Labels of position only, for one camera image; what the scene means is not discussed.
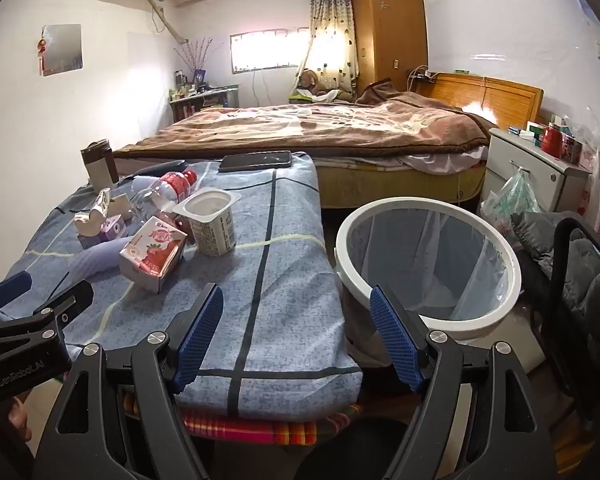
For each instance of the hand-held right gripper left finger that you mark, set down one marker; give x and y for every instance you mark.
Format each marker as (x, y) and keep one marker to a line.
(200, 340)

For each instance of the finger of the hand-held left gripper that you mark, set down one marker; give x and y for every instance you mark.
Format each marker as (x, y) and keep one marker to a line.
(10, 286)
(67, 300)

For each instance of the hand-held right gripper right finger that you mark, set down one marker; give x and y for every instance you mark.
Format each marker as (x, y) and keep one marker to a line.
(395, 340)

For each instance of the white foam net sleeve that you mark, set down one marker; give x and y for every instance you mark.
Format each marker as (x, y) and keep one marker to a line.
(90, 262)

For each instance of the purple milk carton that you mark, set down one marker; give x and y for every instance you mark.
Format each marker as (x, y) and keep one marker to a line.
(112, 227)

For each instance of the white yogurt cup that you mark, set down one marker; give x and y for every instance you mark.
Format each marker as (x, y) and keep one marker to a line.
(212, 230)

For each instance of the white round bin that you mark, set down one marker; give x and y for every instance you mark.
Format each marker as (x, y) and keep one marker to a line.
(505, 280)

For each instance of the clear plastic bottle red label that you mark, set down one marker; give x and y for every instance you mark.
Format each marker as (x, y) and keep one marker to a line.
(172, 185)

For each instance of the person's left hand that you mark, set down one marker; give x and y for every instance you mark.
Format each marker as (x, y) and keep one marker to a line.
(19, 417)

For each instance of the strawberry milk carton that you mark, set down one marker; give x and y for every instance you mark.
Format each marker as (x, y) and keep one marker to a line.
(152, 255)

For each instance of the brown white travel cup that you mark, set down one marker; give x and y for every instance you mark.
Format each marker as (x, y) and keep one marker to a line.
(100, 165)

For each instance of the wooden bed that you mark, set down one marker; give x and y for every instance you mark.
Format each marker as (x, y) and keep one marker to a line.
(380, 185)

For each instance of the dark grey mouse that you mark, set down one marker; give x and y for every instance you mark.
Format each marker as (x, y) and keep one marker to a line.
(157, 166)

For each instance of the black chair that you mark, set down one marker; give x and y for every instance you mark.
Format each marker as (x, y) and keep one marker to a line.
(557, 270)

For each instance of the green plastic bag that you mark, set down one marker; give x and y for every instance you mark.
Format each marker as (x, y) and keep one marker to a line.
(512, 200)

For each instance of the white bed sheet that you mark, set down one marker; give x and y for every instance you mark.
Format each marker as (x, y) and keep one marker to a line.
(445, 160)

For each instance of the black phone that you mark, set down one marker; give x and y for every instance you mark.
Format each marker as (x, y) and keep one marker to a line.
(255, 161)

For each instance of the grey padded jacket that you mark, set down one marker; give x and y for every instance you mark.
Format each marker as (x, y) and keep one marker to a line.
(585, 280)

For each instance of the white nightstand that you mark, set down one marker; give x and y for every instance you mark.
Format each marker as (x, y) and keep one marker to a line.
(530, 175)

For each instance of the brown patterned blanket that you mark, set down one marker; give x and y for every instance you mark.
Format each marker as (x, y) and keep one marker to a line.
(330, 130)

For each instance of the red hanging ornament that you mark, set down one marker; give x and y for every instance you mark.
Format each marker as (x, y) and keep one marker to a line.
(41, 55)

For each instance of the cluttered desk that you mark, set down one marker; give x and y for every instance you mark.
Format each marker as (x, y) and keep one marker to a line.
(205, 100)

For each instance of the green white box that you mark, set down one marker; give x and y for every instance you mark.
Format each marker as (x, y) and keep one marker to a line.
(536, 132)

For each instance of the red can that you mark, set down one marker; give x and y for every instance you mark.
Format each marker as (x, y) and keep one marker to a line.
(551, 140)

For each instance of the red patterned tin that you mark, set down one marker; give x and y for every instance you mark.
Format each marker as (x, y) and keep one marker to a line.
(571, 150)

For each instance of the wooden headboard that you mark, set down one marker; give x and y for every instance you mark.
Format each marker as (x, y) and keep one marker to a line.
(500, 100)

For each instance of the power strip with chargers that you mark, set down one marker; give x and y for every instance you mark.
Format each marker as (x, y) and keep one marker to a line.
(422, 76)

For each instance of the brown teddy bear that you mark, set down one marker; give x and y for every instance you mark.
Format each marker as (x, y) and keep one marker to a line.
(311, 81)

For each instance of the decorative flower branches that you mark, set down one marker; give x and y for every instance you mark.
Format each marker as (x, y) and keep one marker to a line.
(197, 57)

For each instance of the air conditioner pipe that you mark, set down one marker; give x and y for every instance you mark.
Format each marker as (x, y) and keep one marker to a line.
(167, 22)

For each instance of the window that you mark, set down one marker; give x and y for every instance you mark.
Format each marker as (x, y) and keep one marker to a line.
(265, 50)

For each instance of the wooden wardrobe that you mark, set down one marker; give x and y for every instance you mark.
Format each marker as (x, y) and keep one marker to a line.
(390, 30)

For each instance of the patterned curtain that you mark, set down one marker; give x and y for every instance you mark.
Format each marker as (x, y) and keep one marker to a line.
(330, 35)

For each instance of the shiny wall poster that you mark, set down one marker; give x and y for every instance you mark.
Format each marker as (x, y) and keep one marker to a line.
(62, 50)

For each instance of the blue picture frame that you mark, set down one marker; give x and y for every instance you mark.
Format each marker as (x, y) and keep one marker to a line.
(200, 77)

